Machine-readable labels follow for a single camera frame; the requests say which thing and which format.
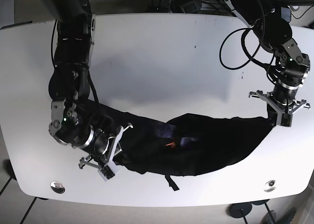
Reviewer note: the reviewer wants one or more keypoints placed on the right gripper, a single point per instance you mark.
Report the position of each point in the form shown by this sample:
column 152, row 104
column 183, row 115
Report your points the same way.
column 69, row 128

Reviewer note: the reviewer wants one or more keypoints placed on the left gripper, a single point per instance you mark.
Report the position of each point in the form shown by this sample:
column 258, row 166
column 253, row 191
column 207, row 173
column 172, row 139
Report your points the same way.
column 288, row 75

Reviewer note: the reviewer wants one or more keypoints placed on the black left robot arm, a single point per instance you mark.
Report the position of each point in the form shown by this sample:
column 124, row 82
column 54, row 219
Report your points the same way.
column 269, row 21

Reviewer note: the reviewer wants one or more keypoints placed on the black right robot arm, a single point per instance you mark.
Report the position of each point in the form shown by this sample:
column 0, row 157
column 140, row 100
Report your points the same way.
column 71, row 50

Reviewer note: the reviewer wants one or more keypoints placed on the left silver table grommet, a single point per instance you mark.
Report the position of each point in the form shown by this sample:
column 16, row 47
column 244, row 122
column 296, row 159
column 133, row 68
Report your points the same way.
column 57, row 187

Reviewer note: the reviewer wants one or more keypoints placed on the silver table grommet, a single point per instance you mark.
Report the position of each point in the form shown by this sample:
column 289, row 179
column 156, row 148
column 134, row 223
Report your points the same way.
column 270, row 186
column 57, row 187

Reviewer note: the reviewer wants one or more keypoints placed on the right silver table grommet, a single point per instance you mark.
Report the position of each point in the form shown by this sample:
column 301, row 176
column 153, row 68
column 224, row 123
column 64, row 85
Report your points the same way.
column 270, row 186

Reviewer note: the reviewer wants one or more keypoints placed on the black round stand base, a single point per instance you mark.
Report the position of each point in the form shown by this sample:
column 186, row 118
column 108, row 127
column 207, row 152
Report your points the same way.
column 239, row 210

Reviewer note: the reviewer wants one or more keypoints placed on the right grey shoe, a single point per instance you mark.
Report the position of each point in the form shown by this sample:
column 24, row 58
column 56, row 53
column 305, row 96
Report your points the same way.
column 269, row 218

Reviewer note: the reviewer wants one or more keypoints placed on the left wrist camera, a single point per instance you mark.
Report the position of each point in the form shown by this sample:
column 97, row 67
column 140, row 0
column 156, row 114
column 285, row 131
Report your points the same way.
column 284, row 119

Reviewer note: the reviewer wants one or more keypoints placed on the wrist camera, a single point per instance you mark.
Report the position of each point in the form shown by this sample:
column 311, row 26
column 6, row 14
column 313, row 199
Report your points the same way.
column 284, row 119
column 108, row 171

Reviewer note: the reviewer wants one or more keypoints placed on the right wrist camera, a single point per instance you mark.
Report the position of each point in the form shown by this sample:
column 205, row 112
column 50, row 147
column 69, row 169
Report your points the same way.
column 108, row 171

